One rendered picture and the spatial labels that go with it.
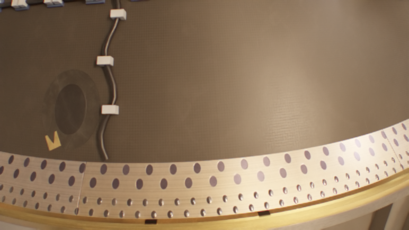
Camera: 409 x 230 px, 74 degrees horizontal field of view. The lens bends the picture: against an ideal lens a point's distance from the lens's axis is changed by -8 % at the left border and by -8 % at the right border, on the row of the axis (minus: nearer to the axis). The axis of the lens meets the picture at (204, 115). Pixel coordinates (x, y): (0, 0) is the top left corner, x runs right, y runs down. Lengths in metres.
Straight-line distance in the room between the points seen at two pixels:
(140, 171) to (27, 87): 0.26
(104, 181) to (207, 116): 0.19
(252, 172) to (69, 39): 0.38
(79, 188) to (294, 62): 0.41
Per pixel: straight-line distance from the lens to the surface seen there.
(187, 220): 0.44
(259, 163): 0.47
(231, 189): 0.46
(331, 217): 0.50
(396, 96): 0.69
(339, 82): 0.57
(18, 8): 0.65
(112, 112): 0.47
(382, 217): 0.69
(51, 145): 0.54
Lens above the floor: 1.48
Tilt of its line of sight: 23 degrees down
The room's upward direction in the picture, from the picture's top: 2 degrees counter-clockwise
